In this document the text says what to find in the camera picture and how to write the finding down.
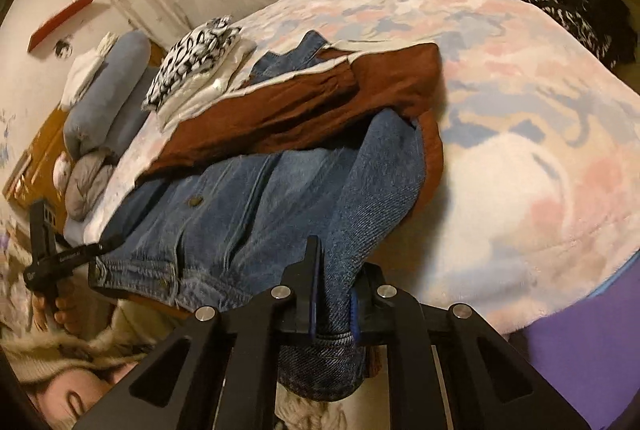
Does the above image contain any grey pillow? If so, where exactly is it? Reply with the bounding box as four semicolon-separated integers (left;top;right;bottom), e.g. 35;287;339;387
65;150;116;218

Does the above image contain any white folded cloth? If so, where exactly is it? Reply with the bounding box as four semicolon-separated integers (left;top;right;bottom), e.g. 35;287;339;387
60;32;118;108

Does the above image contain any black and white printed garment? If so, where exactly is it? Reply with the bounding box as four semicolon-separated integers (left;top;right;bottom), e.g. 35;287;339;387
142;15;243;113

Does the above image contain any person's left hand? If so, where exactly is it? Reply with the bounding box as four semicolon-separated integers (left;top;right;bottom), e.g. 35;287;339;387
32;282;81;336

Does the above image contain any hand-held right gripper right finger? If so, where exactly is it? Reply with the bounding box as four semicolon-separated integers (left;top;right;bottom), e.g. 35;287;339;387
350;262;593;430

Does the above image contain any purple cloth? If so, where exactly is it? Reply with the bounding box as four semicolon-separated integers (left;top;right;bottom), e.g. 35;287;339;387
510;255;640;426

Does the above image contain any white folded puffer jacket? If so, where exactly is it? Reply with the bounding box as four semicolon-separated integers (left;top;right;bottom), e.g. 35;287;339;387
155;37;258;121

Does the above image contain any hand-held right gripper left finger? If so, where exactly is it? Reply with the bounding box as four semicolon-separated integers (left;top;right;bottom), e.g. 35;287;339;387
77;235;326;430

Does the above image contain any floral pastel blanket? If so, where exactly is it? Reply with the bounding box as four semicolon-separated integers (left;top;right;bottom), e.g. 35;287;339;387
82;0;640;341

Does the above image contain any denim jacket with brown sleeves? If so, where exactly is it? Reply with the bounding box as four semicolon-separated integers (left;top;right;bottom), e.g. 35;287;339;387
87;30;446;403

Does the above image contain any wooden headboard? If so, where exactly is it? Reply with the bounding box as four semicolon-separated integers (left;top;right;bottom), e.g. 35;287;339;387
2;110;76;221

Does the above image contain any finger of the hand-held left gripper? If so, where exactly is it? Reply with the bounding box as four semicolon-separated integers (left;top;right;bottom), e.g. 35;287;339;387
80;239;113;262

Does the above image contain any black and white patterned cloth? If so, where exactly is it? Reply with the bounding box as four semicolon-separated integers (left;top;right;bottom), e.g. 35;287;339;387
510;0;613;56

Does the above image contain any blue bolster pillow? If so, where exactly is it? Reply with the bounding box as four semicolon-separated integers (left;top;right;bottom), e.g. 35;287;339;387
64;30;153;156
107;80;166;156

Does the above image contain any red wall shelf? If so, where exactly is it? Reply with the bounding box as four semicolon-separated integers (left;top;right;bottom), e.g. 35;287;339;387
27;0;102;53

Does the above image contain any person's left forearm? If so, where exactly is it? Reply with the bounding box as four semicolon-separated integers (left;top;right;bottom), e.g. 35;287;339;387
0;305;168;386

